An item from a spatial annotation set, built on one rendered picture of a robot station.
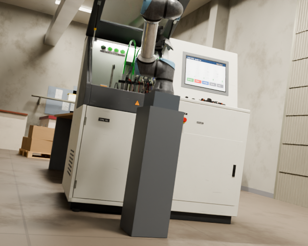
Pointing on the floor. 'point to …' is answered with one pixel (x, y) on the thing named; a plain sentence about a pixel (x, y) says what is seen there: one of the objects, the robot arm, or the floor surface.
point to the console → (208, 145)
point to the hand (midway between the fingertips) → (163, 50)
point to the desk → (60, 141)
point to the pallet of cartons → (37, 142)
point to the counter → (7, 129)
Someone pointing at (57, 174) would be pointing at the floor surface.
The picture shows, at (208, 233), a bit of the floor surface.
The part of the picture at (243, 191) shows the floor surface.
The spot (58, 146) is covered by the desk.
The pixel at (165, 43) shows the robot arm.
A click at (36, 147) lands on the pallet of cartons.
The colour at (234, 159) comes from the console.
